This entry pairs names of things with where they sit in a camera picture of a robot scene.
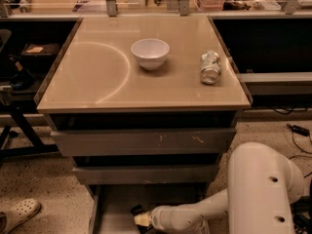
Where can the white gripper with vent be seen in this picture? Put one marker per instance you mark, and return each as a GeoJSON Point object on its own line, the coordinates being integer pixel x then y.
{"type": "Point", "coordinates": [158, 218]}

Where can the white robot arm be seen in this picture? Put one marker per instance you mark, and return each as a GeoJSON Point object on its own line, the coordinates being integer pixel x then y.
{"type": "Point", "coordinates": [261, 186]}

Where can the open grey bottom drawer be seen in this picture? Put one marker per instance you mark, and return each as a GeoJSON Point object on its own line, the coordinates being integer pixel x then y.
{"type": "Point", "coordinates": [113, 203]}

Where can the grey middle drawer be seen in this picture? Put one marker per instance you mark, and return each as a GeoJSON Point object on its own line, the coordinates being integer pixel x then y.
{"type": "Point", "coordinates": [146, 174]}

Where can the grey top drawer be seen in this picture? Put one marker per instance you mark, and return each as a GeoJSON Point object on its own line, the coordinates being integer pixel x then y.
{"type": "Point", "coordinates": [143, 142]}

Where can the grey drawer cabinet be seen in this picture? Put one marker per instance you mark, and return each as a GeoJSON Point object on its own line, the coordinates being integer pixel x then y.
{"type": "Point", "coordinates": [99, 85]}

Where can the white clog shoe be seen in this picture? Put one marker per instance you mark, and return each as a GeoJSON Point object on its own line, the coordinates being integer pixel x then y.
{"type": "Point", "coordinates": [18, 214]}

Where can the white ceramic bowl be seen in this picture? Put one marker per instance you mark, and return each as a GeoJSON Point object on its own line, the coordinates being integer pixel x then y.
{"type": "Point", "coordinates": [150, 53]}

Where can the crushed aluminium can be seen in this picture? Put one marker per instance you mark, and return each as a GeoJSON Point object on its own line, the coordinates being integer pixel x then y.
{"type": "Point", "coordinates": [210, 67]}

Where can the black power adapter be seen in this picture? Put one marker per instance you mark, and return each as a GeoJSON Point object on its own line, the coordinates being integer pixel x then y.
{"type": "Point", "coordinates": [299, 130]}

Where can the black case on shelf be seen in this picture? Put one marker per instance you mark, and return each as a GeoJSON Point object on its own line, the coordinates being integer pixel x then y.
{"type": "Point", "coordinates": [40, 52]}

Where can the black table frame leg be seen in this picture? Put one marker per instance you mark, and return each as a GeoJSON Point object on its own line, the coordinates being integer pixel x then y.
{"type": "Point", "coordinates": [37, 145]}

